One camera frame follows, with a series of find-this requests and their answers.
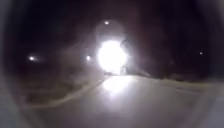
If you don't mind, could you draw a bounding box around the grey asphalt path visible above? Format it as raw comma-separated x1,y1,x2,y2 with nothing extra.
33,73,214,128

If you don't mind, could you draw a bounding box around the grass verge with dry leaves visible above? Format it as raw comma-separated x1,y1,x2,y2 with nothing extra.
19,71,106,109

